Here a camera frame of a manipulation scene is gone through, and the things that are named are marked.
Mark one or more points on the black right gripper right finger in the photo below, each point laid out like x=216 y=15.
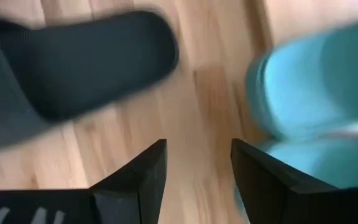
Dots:
x=278 y=193

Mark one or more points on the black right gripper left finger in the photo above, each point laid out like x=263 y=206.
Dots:
x=141 y=186

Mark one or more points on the teal rubber slide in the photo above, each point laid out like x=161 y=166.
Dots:
x=306 y=87

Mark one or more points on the black rubber slide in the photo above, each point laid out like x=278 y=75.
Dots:
x=89 y=68

